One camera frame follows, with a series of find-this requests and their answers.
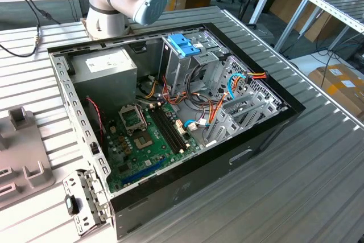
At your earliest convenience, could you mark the red yellow power wire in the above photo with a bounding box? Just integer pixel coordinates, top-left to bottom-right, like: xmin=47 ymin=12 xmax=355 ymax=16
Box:
xmin=245 ymin=71 xmax=269 ymax=85

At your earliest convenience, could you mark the grey metal disk bay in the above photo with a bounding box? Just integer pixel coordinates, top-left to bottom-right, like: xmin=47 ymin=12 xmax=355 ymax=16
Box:
xmin=204 ymin=92 xmax=281 ymax=149

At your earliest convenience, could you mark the white board connector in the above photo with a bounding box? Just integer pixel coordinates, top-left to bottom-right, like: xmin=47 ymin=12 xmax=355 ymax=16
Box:
xmin=175 ymin=120 xmax=188 ymax=138

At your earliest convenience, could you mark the black RAM slot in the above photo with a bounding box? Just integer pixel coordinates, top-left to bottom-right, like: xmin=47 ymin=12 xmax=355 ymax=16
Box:
xmin=148 ymin=106 xmax=184 ymax=154
xmin=155 ymin=105 xmax=191 ymax=150

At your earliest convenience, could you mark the metal drive cage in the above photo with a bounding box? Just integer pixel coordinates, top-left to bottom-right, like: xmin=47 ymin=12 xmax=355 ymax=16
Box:
xmin=159 ymin=31 xmax=228 ymax=98

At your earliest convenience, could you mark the CPU socket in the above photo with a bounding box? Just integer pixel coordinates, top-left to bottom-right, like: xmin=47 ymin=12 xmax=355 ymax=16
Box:
xmin=133 ymin=129 xmax=156 ymax=152

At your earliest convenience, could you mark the metal socket cover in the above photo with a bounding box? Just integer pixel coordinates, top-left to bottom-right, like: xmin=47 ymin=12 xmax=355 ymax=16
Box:
xmin=118 ymin=105 xmax=148 ymax=136

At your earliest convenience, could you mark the blue plastic drive latch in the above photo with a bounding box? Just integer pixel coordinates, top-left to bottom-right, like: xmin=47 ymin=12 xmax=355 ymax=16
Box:
xmin=167 ymin=34 xmax=207 ymax=58

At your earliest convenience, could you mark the green motherboard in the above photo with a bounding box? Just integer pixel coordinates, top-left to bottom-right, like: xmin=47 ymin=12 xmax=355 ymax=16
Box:
xmin=105 ymin=102 xmax=200 ymax=192

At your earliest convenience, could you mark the blue expansion slot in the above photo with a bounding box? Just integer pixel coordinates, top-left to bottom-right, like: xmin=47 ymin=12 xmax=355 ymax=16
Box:
xmin=122 ymin=156 xmax=167 ymax=187

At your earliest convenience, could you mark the grey power supply unit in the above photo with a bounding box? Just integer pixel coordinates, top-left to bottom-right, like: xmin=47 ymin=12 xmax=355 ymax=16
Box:
xmin=69 ymin=47 xmax=138 ymax=113

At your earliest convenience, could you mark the open black PC case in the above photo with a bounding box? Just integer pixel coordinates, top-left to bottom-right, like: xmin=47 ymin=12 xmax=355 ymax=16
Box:
xmin=47 ymin=22 xmax=307 ymax=241

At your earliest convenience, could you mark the black case fan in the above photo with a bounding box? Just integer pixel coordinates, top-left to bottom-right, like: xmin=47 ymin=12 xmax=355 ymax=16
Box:
xmin=85 ymin=96 xmax=108 ymax=154

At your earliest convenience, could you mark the brown cardboard sheet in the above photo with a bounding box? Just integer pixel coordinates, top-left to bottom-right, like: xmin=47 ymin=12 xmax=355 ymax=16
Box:
xmin=268 ymin=0 xmax=342 ymax=43

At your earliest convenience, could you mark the labelled cardboard box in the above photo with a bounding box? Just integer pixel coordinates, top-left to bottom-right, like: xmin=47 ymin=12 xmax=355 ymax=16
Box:
xmin=308 ymin=63 xmax=364 ymax=118

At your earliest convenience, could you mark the grey parts rack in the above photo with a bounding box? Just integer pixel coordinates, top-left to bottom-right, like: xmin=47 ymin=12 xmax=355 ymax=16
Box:
xmin=0 ymin=106 xmax=57 ymax=212

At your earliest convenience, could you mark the short blue board wire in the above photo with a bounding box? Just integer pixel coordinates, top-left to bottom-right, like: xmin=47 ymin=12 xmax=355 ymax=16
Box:
xmin=183 ymin=120 xmax=200 ymax=132

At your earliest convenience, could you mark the orange wire harness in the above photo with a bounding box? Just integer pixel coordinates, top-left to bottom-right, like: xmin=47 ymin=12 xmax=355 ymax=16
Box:
xmin=135 ymin=74 xmax=228 ymax=130

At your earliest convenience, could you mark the blue data wire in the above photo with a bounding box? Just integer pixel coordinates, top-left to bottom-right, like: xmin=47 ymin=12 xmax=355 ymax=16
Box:
xmin=227 ymin=72 xmax=246 ymax=102

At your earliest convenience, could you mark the metal card retention bracket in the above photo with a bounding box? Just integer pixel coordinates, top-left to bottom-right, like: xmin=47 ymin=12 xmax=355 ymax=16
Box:
xmin=61 ymin=168 xmax=112 ymax=237

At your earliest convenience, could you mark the black bracket latch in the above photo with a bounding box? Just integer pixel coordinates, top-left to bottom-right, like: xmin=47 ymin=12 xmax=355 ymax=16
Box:
xmin=64 ymin=193 xmax=81 ymax=216

